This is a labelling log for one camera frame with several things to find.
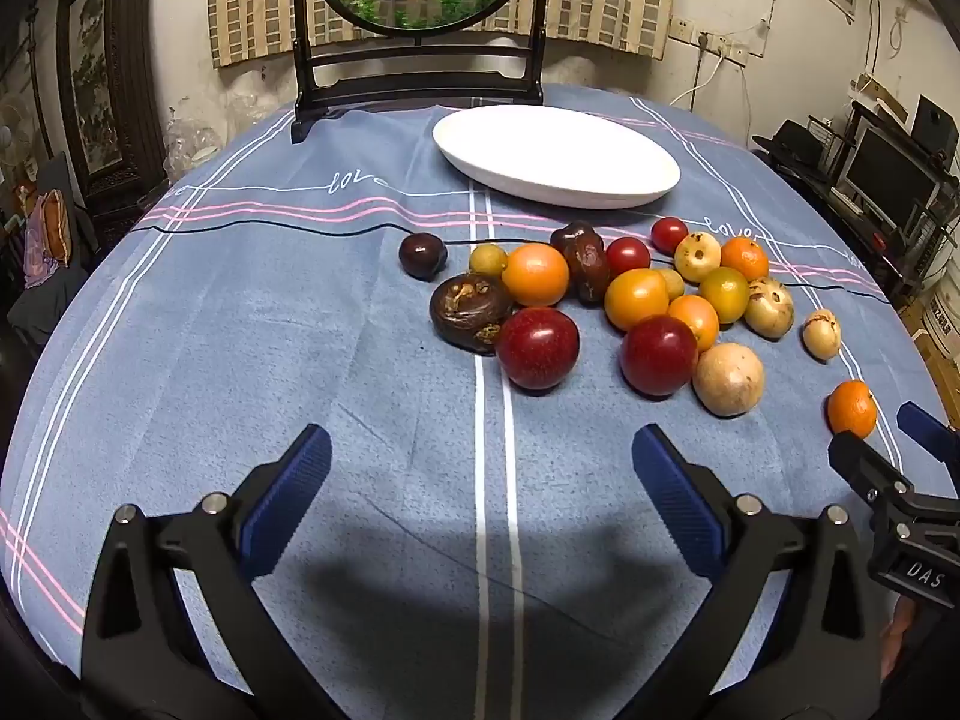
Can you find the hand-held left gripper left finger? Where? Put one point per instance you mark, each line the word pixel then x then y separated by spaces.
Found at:
pixel 289 499

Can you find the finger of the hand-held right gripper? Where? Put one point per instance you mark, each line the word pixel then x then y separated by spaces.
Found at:
pixel 930 431
pixel 866 469

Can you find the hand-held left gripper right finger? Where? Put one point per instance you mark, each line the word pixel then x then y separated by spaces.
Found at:
pixel 675 499

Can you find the orange tangerine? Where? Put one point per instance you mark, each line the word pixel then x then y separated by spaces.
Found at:
pixel 745 259
pixel 852 409

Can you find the smooth beige passion fruit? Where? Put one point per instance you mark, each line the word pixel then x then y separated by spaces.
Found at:
pixel 728 379

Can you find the beige spotted passion fruit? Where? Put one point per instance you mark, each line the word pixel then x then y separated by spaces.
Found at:
pixel 822 334
pixel 697 256

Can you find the red plum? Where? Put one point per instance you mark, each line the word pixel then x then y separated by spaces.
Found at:
pixel 658 356
pixel 538 349

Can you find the orange tomato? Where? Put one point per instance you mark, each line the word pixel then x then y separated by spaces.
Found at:
pixel 697 319
pixel 535 274

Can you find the beige purple-streaked passion fruit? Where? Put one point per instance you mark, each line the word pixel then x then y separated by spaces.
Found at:
pixel 769 306

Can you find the yellow-orange tomato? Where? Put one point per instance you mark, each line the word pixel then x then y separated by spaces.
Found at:
pixel 636 300

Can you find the green yellow tomato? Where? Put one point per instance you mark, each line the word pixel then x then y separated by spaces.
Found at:
pixel 724 294

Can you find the small yellow plum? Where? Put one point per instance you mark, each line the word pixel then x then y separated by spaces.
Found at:
pixel 675 281
pixel 487 260

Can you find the brown wrinkled date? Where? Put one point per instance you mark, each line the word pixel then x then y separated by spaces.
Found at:
pixel 589 270

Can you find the red cherry tomato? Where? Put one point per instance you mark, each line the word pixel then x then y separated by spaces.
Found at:
pixel 628 255
pixel 669 234

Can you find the wrinkled dark mangosteen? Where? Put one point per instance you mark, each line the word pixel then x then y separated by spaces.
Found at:
pixel 469 313

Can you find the white oval plate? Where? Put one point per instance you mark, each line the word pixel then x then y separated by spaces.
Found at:
pixel 555 157

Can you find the person's right hand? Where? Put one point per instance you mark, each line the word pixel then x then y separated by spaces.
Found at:
pixel 898 637

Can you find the white plastic bucket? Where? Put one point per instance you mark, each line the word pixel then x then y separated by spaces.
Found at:
pixel 943 322

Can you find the blue striped tablecloth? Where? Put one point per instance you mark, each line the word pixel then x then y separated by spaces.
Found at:
pixel 300 330

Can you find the black computer desk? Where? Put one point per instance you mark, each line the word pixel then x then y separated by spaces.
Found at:
pixel 862 240

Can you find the black computer monitor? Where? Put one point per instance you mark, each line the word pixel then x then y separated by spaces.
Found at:
pixel 889 172

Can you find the black speaker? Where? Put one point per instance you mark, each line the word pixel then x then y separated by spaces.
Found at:
pixel 936 127

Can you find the black hat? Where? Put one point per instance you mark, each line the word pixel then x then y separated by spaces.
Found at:
pixel 795 139

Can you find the cardboard piece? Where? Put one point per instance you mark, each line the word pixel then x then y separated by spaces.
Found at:
pixel 881 97

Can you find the purple orange cloth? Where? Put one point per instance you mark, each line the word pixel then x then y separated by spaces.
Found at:
pixel 46 236

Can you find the clear plastic wrap pile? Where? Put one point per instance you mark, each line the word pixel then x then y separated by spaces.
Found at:
pixel 191 139

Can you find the dark framed painting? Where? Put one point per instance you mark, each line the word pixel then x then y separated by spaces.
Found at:
pixel 94 75

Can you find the white wall socket strip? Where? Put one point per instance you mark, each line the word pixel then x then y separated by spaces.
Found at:
pixel 705 37

